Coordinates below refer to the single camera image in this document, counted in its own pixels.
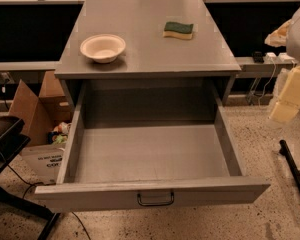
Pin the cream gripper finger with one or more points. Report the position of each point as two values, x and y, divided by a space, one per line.
278 37
287 104

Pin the green and yellow sponge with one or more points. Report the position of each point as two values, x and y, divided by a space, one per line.
178 30

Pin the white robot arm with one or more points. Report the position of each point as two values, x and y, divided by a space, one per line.
293 38

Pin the open grey top drawer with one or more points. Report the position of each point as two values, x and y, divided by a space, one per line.
138 140

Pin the white power strip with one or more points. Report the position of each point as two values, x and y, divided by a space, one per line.
280 58

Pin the black floor stand bar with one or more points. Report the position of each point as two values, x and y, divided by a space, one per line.
285 151

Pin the grey metal cabinet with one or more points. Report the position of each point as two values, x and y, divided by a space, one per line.
148 53

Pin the white paper bowl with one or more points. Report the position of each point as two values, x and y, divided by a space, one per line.
103 48

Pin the colourful items in box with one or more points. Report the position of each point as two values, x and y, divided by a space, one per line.
59 134

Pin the brown cardboard box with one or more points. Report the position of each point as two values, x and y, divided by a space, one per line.
43 112

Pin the white printed cardboard box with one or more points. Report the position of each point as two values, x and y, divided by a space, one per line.
45 160

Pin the black drawer handle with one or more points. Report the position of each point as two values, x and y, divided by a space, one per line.
153 199

